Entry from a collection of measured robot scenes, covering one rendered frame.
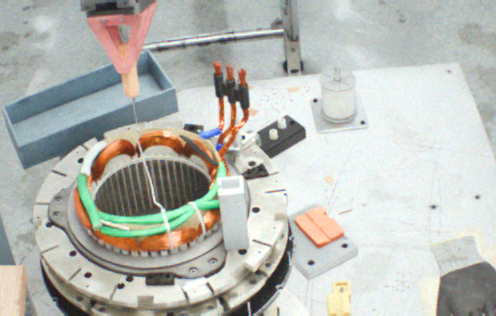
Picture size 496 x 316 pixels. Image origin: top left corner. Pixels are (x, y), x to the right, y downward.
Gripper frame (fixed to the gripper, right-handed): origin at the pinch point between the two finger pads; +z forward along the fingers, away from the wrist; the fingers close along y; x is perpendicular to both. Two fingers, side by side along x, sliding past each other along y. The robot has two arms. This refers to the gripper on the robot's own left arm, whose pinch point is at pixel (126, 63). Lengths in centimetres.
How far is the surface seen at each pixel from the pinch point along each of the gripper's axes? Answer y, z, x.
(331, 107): 68, 28, -11
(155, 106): 32.4, 15.7, 7.8
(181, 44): 189, 48, 50
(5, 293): -5.6, 27.1, 19.0
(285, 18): 194, 43, 21
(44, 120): 31.0, 16.7, 25.3
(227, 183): 1.9, 14.9, -9.7
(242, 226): 1.6, 20.0, -10.9
